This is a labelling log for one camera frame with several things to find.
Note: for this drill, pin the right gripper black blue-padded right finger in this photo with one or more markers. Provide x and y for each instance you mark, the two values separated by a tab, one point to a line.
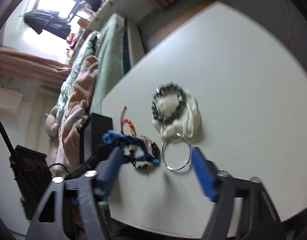
258	218

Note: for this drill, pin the bed with green sheet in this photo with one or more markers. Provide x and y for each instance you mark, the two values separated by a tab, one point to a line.
111	68

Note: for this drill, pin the floral window seat cushion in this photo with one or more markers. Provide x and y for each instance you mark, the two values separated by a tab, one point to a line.
94	22

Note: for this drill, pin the light green quilt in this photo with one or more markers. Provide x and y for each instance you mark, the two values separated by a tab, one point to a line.
89	47

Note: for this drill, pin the pink fleece blanket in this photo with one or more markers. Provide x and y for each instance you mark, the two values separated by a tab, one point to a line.
65	148

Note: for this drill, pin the orange cup on sill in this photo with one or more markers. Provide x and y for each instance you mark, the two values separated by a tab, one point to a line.
82	23

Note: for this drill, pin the pink towel on wall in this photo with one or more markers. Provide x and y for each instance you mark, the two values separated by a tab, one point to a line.
10	101

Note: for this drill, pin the beige plush toy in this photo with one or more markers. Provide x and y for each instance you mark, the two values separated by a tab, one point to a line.
51	124

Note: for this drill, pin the dark hanging clothes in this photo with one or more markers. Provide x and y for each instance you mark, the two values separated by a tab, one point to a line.
49	21

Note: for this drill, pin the pink curtain left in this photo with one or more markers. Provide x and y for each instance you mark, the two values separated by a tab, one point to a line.
20	65

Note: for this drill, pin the black jewelry box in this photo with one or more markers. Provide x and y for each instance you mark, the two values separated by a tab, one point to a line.
92	149

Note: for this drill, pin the white organza pouch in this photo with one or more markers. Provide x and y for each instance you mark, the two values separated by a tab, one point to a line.
187	124

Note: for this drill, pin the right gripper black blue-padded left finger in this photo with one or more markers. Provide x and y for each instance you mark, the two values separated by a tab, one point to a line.
91	188

